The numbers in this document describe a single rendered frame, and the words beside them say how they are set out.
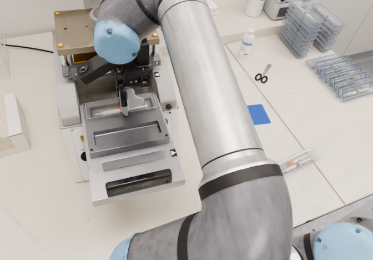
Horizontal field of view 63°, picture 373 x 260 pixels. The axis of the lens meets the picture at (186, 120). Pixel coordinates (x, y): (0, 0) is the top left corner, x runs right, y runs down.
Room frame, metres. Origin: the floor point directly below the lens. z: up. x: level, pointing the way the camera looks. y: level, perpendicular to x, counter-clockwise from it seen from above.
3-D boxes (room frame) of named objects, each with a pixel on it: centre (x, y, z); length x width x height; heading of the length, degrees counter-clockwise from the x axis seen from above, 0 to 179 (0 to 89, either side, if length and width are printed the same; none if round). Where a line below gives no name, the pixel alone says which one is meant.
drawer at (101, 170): (0.45, 0.14, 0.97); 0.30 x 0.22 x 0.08; 24
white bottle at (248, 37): (1.14, -0.22, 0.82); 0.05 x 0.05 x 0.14
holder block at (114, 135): (0.50, 0.16, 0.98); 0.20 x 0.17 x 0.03; 114
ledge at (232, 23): (1.39, -0.13, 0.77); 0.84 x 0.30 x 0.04; 119
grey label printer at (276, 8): (1.54, -0.40, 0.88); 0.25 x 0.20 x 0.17; 23
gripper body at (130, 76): (0.55, 0.15, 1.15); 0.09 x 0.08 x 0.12; 114
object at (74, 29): (0.77, 0.26, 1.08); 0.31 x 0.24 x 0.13; 114
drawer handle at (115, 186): (0.33, 0.09, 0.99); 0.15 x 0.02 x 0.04; 114
